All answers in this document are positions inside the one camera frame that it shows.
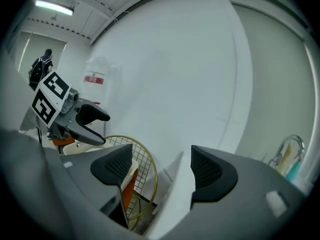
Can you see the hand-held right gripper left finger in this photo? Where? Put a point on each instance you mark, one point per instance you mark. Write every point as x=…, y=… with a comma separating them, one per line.
x=112, y=166

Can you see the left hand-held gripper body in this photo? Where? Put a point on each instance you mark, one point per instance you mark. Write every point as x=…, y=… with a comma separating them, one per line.
x=50, y=101

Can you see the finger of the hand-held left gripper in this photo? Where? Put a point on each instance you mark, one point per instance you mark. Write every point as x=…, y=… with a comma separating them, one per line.
x=87, y=135
x=92, y=112

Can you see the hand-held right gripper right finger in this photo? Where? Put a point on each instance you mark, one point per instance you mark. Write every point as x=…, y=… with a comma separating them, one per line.
x=215, y=176

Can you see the orange chair seat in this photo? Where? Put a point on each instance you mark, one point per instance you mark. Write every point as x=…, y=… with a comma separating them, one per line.
x=130, y=194

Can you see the grey roller blind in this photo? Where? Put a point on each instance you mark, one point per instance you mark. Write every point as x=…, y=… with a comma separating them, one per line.
x=275, y=84
x=37, y=46

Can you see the chrome faucet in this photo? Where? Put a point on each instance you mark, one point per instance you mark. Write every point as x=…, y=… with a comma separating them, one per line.
x=290, y=144

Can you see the ceiling tube light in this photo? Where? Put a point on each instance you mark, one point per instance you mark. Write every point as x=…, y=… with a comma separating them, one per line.
x=53, y=7

